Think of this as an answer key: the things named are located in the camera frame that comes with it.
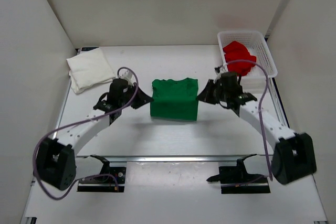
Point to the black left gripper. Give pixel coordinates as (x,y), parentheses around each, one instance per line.
(142,99)

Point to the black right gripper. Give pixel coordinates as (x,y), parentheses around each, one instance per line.
(206,96)

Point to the green t shirt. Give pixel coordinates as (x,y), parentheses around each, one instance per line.
(175,99)

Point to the red t shirt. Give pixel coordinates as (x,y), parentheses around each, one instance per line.
(237,51)

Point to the white t shirt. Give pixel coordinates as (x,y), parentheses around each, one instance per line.
(88,69)

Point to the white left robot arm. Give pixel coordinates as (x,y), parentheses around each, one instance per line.
(67,145)

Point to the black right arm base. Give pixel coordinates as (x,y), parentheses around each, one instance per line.
(236,179)

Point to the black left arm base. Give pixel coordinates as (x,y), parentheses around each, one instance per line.
(96,174)

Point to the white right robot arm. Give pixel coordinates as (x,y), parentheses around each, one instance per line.
(293,153)

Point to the white plastic basket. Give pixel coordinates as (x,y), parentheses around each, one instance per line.
(253,41)

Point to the aluminium front rail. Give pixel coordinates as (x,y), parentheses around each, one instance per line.
(170,159)

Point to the aluminium rail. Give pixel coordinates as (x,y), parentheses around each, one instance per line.
(278,98)
(170,159)

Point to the aluminium right side rail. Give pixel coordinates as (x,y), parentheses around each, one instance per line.
(278,98)

